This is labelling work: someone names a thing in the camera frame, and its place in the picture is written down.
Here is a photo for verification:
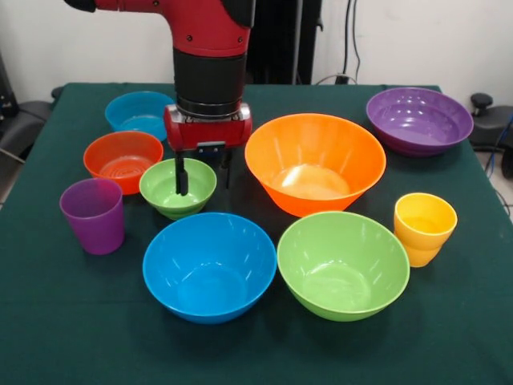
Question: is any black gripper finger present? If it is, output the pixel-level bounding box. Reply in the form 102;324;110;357
221;150;233;189
174;150;188;197

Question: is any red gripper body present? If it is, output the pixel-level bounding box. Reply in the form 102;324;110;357
163;103;253;154

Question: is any small green bowl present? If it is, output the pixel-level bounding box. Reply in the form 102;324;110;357
139;157;218;221

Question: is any red small bowl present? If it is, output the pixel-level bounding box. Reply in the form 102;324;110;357
83;130;164;196

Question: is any large orange bowl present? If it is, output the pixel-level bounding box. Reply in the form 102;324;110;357
244;112;387;218

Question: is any light blue small bowl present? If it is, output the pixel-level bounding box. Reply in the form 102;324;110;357
104;91;176;142

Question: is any large blue bowl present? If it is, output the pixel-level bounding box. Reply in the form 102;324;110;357
142;212;278;326

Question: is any purple cup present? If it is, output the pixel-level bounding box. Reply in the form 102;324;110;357
59;177;125;257

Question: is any large green bowl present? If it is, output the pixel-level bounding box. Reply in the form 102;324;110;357
277;210;411;322

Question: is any dark green tablecloth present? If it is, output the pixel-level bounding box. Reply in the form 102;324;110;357
0;82;513;385

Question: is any large purple bowl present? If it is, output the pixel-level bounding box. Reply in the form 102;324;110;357
366;87;475;158

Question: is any black pedestal leg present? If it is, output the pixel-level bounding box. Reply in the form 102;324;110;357
0;86;64;161
468;92;513;180

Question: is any black wall cable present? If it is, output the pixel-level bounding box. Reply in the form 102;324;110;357
342;0;362;84

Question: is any blue floor cable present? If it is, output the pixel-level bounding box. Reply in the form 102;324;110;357
483;114;513;177

